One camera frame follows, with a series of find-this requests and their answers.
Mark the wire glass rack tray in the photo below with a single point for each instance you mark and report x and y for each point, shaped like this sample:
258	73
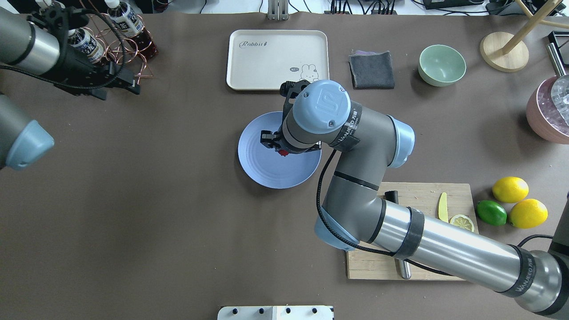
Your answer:
561	41

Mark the blue plate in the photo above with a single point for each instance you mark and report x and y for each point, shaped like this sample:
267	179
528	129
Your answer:
264	165

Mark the pink ice bowl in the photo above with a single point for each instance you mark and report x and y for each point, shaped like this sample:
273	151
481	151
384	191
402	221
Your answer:
543	117

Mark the yellow plastic knife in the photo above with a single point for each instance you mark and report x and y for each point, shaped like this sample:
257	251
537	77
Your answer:
442	209

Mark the yellow lemon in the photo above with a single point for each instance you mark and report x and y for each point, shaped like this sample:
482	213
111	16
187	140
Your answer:
510	189
528	213

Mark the copper wire bottle rack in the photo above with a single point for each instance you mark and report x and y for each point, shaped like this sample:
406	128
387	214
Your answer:
135	52

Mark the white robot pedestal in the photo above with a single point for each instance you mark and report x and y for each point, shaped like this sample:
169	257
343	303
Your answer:
277	312

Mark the dark bottle white cap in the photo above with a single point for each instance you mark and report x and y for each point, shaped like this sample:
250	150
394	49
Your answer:
132	28

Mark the cream rabbit tray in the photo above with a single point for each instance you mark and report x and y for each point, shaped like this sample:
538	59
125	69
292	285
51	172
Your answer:
261	60

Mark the lemon slice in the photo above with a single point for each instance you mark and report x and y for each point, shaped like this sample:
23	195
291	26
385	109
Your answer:
463	222

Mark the metal ice scoop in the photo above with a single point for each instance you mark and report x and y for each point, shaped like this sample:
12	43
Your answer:
559	89

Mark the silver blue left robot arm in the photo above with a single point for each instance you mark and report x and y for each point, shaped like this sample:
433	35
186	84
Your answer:
37	47

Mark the green lime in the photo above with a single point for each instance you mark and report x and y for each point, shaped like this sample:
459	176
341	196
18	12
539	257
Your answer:
491	212

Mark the green bowl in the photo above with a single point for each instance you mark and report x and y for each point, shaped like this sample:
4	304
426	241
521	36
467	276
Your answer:
441	65

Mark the wooden cutting board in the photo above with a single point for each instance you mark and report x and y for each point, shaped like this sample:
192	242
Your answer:
363	265

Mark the wooden mug tree stand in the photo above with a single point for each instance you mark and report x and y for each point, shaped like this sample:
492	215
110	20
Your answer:
507	52

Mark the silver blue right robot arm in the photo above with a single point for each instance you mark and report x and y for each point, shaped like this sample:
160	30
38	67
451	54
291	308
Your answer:
352	212

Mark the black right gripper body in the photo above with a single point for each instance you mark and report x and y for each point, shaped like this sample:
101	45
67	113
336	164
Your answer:
272	140

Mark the grey folded cloth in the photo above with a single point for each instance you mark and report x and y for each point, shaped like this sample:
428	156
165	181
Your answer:
372	70

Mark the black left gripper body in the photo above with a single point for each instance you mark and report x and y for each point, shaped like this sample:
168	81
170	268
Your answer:
76	67

